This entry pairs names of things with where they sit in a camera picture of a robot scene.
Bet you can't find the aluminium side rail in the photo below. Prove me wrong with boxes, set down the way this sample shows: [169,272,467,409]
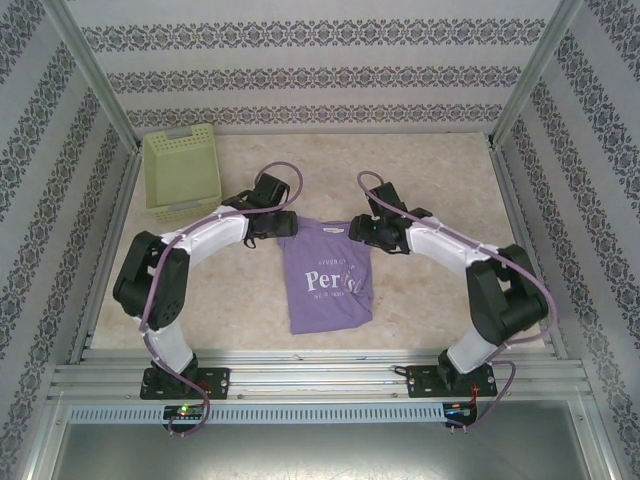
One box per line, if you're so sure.
[487,142,566,359]
[67,147,146,364]

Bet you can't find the green perforated plastic basket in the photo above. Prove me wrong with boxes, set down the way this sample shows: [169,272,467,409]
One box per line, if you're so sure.
[143,124,225,225]

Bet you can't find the aluminium mounting rail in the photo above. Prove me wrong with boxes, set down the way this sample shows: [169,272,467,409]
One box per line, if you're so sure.
[49,349,589,401]

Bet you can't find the aluminium frame post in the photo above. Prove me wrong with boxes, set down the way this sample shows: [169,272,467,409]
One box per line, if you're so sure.
[487,0,586,151]
[42,0,144,151]

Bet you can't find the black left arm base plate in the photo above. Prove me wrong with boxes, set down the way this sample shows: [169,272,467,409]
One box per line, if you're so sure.
[139,367,232,401]

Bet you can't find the white slotted cable duct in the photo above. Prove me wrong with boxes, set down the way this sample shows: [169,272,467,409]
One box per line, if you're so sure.
[67,402,446,425]

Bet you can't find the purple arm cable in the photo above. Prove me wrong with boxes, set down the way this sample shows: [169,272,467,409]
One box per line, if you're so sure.
[357,170,557,435]
[141,162,305,440]

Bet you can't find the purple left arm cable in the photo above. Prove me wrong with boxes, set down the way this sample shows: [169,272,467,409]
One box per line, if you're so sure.
[141,162,305,440]

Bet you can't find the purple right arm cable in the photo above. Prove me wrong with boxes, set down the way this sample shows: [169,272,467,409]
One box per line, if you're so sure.
[357,170,557,435]

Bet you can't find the purple t-shirt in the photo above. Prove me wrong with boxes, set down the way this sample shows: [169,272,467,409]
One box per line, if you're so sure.
[277,217,376,336]

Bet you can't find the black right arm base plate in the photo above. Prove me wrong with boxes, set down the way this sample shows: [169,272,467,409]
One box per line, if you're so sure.
[405,364,499,400]

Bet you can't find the grey metal panel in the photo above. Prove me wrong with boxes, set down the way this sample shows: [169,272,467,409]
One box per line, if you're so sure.
[29,422,614,480]

